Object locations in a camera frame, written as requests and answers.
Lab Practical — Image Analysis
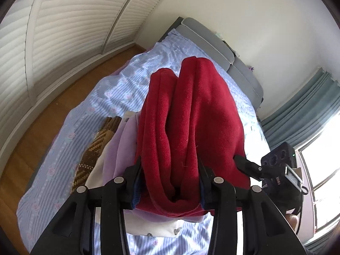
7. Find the person's right hand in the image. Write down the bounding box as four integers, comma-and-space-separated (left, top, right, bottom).
287, 214, 301, 230

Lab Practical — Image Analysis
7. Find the grey padded headboard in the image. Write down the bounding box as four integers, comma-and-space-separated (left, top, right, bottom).
159, 17, 264, 110

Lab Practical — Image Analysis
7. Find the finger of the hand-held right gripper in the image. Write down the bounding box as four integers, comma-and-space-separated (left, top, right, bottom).
233, 155, 264, 181

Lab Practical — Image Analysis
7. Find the purple cloth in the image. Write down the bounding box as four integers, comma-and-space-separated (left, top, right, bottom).
102, 113, 206, 223

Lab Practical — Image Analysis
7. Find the red sweater with cream collar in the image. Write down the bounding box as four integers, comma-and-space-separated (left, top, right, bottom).
134, 56, 251, 217

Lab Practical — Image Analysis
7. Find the cream floral cloth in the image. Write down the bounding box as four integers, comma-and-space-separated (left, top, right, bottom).
84, 111, 214, 238

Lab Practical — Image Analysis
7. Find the grey-blue curtain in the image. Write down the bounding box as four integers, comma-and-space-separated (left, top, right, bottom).
260, 67, 336, 152

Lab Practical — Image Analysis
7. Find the window with metal grille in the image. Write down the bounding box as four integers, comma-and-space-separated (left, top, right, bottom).
297, 110, 340, 235

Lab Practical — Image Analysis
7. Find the brown woven cloth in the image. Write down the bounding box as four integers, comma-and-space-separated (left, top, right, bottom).
71, 116, 123, 194

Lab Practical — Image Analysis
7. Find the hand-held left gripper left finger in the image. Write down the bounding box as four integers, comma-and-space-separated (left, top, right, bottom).
30, 156, 145, 255

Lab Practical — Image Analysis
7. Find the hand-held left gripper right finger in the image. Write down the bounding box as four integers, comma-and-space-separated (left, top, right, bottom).
198, 157, 303, 255

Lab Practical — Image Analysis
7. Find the blue floral bed sheet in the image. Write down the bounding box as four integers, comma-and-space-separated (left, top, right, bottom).
16, 29, 271, 255

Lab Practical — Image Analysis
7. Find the white louvered wardrobe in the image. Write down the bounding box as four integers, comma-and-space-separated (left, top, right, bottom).
0, 0, 160, 162

